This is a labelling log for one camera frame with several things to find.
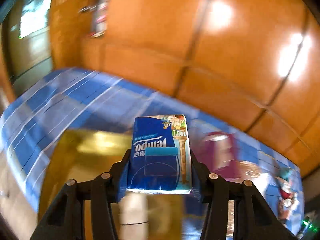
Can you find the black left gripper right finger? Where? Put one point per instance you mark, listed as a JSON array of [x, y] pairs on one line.
[[211, 189]]

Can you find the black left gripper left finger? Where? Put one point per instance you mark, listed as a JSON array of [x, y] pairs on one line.
[[108, 188]]

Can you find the blue Tempo tissue pack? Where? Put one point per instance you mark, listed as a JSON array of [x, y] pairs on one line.
[[160, 161]]

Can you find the teal red white plush toy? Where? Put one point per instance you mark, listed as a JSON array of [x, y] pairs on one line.
[[288, 200]]

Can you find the ornate beaded tissue box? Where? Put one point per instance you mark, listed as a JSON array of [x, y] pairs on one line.
[[246, 171]]

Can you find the white folded towel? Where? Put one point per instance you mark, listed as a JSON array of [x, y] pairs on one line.
[[134, 209]]

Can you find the purple tissue box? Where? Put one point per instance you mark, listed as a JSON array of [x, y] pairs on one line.
[[220, 154]]

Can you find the gold rectangular tray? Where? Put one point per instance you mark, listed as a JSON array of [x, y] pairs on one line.
[[82, 155]]

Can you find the blue plaid bedspread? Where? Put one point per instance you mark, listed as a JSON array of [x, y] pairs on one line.
[[77, 98]]

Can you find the orange wooden wardrobe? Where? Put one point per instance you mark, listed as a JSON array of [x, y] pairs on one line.
[[251, 63]]

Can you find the wooden glass panel door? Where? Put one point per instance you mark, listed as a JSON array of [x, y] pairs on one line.
[[26, 36]]

